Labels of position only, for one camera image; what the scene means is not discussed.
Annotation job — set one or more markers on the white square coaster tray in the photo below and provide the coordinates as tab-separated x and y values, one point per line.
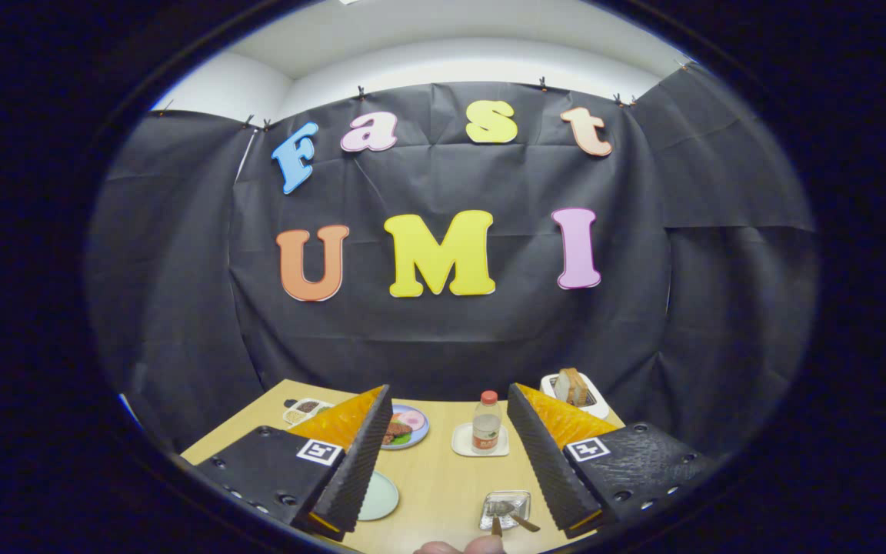
460	445

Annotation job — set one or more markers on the brown crust bread slice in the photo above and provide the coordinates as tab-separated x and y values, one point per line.
579	387

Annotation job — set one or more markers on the brown meat pieces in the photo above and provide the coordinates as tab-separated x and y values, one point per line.
397	431

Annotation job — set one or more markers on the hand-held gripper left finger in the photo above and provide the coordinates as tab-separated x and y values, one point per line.
358	469

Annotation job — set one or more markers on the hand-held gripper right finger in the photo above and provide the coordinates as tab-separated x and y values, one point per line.
547	462

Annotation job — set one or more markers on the pink ham slice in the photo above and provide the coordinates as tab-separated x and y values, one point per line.
412	420

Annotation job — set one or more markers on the clear water bottle red cap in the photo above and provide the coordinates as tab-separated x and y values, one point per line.
486	423

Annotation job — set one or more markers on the blue plate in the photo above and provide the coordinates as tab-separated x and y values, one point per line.
416	438

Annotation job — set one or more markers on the pale green plate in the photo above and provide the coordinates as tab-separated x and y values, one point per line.
380	496

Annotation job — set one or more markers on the white divided sauce dish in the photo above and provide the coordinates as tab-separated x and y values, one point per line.
304	410

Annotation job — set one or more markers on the white toaster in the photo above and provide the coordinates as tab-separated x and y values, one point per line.
595	404

